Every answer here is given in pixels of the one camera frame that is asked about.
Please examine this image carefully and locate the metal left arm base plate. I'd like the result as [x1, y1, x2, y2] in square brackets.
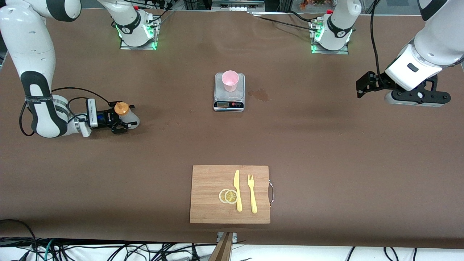
[311, 20, 349, 55]

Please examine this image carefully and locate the bamboo cutting board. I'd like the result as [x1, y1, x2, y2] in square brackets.
[190, 165, 271, 224]

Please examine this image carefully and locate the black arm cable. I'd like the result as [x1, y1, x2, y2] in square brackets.
[20, 87, 111, 137]
[370, 0, 387, 78]

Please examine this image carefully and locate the liquid spill puddle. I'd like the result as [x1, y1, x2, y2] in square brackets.
[248, 89, 269, 102]

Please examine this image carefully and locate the translucent orange-capped sauce bottle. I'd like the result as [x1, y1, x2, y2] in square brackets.
[114, 102, 140, 129]

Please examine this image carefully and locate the black cable across table edge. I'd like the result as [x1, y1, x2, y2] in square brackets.
[250, 10, 321, 32]

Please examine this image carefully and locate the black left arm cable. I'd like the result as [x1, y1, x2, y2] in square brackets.
[370, 0, 387, 78]

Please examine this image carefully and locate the black left camera mount bracket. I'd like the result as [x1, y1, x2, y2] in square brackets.
[391, 74, 452, 105]

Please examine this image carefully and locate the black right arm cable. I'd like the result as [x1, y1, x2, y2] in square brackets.
[20, 87, 111, 137]

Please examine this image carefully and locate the thick black floor cable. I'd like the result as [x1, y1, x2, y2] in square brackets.
[0, 219, 38, 261]

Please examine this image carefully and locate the yellow plastic fork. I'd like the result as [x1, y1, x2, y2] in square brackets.
[247, 174, 258, 214]

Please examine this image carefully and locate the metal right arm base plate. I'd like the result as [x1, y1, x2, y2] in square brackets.
[120, 16, 160, 50]

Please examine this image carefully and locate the yellow plastic knife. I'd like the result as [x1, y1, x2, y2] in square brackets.
[233, 169, 243, 212]

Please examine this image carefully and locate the pink plastic cup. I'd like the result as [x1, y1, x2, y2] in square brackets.
[221, 70, 240, 92]

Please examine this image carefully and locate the silver digital kitchen scale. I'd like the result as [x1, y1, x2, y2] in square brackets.
[213, 72, 246, 112]

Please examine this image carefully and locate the teal floor cable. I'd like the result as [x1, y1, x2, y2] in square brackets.
[34, 239, 55, 261]

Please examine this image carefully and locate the white power strip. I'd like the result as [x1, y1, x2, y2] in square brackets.
[211, 0, 265, 12]

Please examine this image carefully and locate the wooden post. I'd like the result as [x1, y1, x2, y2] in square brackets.
[208, 232, 234, 261]

